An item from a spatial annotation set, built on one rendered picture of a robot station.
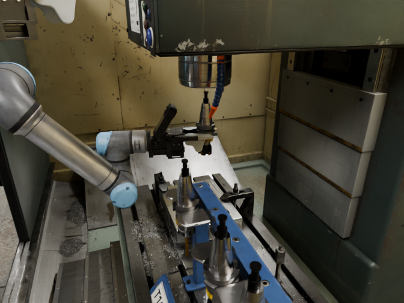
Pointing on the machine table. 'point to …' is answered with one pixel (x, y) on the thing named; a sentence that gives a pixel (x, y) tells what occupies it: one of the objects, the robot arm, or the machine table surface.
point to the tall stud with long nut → (279, 261)
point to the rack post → (195, 280)
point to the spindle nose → (202, 71)
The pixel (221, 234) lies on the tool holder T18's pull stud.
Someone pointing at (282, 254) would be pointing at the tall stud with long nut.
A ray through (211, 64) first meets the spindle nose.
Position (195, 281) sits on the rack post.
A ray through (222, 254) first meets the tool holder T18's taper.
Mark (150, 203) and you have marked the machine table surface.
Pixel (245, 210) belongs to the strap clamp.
